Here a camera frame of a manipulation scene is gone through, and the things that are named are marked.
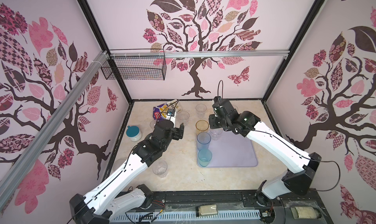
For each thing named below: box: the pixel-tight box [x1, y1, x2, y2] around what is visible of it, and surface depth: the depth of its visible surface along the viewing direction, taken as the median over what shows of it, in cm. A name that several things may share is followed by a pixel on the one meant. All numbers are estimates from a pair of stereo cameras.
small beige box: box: [195, 204, 218, 218], surface depth 69 cm
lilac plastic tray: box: [207, 131, 259, 168], surface depth 89 cm
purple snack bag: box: [152, 99, 182, 121], surface depth 116 cm
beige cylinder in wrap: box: [290, 206, 322, 220], surface depth 68 cm
